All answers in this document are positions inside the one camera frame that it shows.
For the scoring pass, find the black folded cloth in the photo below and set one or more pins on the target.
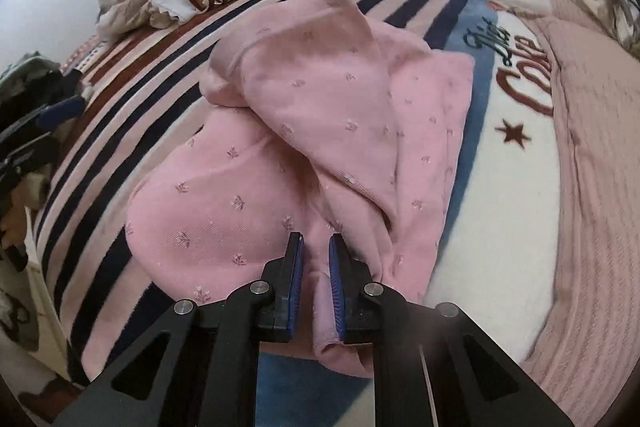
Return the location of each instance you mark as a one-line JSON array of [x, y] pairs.
[[55, 82]]

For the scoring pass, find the pink ribbed pillow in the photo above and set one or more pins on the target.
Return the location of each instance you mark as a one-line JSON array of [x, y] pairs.
[[600, 207]]

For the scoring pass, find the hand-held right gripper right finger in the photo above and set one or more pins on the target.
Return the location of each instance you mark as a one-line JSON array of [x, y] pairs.
[[336, 287]]

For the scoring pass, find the grey folded cloth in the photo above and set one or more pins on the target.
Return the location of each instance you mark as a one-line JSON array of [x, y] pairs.
[[25, 68]]

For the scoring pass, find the striped printed blanket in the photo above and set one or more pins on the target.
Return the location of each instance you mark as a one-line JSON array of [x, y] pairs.
[[500, 217]]

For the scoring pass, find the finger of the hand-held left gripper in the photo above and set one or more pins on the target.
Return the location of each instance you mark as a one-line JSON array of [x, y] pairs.
[[60, 112], [25, 154]]

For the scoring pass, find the floral patterned cloth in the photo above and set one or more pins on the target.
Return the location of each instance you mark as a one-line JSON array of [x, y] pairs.
[[600, 2]]

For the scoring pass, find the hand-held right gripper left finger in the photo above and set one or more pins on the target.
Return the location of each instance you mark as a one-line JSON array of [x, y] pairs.
[[298, 287]]

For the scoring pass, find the pink dotted long-sleeve shirt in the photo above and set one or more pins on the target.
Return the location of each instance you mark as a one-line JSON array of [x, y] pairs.
[[310, 107]]

